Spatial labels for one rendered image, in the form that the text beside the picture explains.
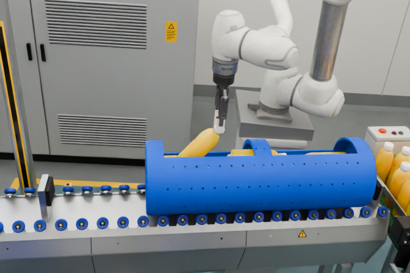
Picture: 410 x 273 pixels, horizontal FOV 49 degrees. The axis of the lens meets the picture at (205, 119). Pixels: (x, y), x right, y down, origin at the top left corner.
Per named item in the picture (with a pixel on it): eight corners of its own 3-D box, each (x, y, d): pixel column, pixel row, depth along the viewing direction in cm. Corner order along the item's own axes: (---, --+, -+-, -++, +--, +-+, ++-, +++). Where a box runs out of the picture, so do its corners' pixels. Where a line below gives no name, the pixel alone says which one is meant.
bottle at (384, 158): (382, 187, 208) (394, 154, 198) (367, 181, 211) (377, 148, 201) (386, 180, 213) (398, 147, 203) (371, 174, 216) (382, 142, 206)
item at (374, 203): (361, 194, 199) (368, 171, 193) (366, 194, 200) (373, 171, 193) (371, 209, 191) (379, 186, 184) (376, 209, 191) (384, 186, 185)
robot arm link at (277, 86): (267, 91, 236) (276, 52, 225) (299, 103, 228) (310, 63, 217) (253, 101, 223) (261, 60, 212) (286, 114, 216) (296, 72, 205)
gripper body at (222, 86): (212, 66, 158) (209, 89, 163) (215, 77, 151) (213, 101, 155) (232, 66, 159) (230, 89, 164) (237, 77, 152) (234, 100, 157)
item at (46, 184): (46, 205, 180) (42, 174, 172) (57, 205, 180) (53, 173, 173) (42, 222, 171) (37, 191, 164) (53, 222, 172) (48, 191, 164)
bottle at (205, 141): (174, 157, 170) (207, 124, 164) (181, 154, 177) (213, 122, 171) (186, 171, 169) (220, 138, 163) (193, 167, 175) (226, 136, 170)
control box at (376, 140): (362, 143, 222) (368, 125, 217) (400, 142, 225) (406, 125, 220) (371, 155, 213) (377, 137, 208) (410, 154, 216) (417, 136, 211)
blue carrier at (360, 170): (144, 187, 192) (144, 127, 180) (339, 181, 204) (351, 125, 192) (146, 231, 166) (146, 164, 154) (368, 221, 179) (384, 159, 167)
